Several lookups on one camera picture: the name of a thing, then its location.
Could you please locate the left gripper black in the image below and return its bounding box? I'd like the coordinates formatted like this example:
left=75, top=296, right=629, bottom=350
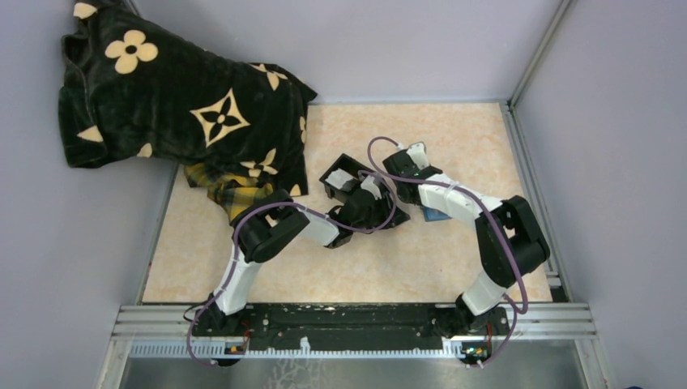
left=352, top=191, right=411, bottom=233

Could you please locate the blue card holder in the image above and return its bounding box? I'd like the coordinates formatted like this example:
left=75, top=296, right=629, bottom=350
left=421, top=207, right=450, bottom=222

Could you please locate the black card box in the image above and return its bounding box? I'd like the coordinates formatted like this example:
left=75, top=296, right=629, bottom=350
left=319, top=153, right=382, bottom=207

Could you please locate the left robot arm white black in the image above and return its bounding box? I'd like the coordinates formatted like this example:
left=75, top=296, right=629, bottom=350
left=199, top=188, right=411, bottom=336

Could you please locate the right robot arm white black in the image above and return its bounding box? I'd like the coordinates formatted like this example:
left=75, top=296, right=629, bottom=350
left=382, top=145, right=550, bottom=334

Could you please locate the stack of white cards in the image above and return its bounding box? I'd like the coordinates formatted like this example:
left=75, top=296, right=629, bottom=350
left=325, top=169, right=357, bottom=192

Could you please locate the yellow black plaid cloth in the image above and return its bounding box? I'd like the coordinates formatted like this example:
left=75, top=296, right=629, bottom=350
left=182, top=163, right=274, bottom=223

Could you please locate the black floral plush blanket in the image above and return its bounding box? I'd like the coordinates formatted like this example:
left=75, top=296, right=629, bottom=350
left=58, top=1, right=316, bottom=195

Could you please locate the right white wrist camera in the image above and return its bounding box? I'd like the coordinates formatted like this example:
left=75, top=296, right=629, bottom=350
left=406, top=142, right=430, bottom=170

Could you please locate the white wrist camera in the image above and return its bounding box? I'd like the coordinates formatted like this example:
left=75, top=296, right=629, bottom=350
left=406, top=142, right=430, bottom=170
left=361, top=175, right=382, bottom=200

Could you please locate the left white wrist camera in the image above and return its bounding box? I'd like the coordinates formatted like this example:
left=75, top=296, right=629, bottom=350
left=361, top=175, right=382, bottom=200

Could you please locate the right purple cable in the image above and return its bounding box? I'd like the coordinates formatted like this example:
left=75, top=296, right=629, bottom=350
left=367, top=136, right=531, bottom=370

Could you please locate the purple cable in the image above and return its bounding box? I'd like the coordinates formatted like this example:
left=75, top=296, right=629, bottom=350
left=367, top=136, right=531, bottom=370
left=186, top=170, right=399, bottom=370

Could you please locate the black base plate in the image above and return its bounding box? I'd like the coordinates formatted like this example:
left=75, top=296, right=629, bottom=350
left=192, top=303, right=510, bottom=352

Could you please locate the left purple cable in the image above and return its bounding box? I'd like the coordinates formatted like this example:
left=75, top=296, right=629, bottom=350
left=186, top=170, right=399, bottom=370

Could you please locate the aluminium frame rail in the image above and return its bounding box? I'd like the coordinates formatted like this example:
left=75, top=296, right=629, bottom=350
left=97, top=302, right=614, bottom=388

